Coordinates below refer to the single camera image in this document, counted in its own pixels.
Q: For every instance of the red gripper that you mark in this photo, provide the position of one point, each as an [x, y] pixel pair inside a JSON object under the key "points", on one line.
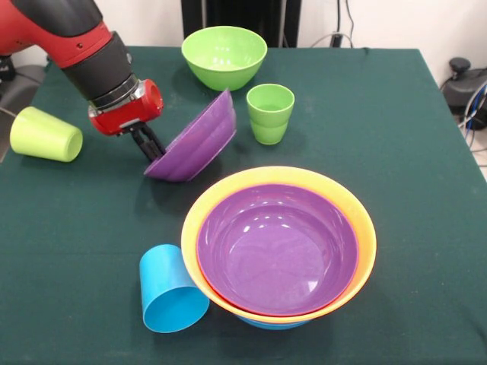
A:
{"points": [[129, 110]]}

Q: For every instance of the purple bowl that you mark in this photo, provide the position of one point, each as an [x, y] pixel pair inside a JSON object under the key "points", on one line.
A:
{"points": [[277, 247], [201, 140]]}

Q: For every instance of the orange bowl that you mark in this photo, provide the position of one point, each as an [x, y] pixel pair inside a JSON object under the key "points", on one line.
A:
{"points": [[190, 228], [266, 320]]}

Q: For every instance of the yellow-green cup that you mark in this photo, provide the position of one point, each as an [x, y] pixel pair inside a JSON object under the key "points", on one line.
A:
{"points": [[42, 135]]}

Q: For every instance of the green cup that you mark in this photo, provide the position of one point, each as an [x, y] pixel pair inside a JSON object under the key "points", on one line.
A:
{"points": [[270, 100], [269, 135]]}

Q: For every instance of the blue cup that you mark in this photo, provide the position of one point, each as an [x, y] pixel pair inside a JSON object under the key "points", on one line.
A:
{"points": [[163, 281]]}

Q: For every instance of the blue bowl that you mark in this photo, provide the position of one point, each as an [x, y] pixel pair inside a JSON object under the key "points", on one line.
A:
{"points": [[274, 327]]}

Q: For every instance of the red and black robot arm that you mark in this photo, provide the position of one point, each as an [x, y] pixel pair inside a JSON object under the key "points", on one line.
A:
{"points": [[76, 45]]}

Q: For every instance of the green bowl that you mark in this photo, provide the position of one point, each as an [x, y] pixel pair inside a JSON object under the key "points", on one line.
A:
{"points": [[224, 57]]}

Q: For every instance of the black equipment box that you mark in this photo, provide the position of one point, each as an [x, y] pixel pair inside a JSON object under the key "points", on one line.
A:
{"points": [[4, 70]]}

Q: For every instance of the dark green table cloth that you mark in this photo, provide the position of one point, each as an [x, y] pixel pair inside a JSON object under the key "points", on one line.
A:
{"points": [[57, 304]]}

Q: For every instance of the grey pedestal foot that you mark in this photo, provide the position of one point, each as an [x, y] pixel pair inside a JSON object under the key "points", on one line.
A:
{"points": [[462, 81], [23, 87]]}

